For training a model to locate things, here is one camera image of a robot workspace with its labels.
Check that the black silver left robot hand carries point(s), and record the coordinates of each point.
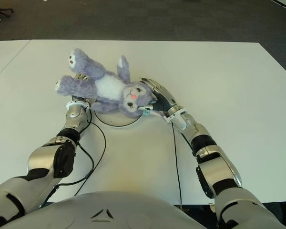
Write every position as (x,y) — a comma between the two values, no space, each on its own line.
(78,98)

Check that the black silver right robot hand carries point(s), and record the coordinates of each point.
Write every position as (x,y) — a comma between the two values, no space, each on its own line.
(163,100)

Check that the purple plush bunny doll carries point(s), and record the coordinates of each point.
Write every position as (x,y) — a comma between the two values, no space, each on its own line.
(105,86)

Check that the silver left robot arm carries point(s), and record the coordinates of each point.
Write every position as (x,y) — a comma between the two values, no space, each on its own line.
(40,157)

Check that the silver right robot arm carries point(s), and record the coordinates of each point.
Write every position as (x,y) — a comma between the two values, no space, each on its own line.
(219,155)

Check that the white plate with black rim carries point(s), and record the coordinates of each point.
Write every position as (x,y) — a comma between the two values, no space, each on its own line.
(116,121)

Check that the silver robot torso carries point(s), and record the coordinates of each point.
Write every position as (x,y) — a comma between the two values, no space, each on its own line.
(105,205)

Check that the black office chair base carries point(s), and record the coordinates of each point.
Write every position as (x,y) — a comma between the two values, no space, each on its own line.
(6,9)

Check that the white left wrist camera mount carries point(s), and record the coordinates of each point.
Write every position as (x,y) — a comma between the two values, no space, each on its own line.
(76,104)

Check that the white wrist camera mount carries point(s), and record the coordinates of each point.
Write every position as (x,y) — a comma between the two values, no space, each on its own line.
(76,104)
(175,114)

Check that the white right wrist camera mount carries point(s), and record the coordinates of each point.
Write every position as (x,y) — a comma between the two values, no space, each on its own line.
(175,114)

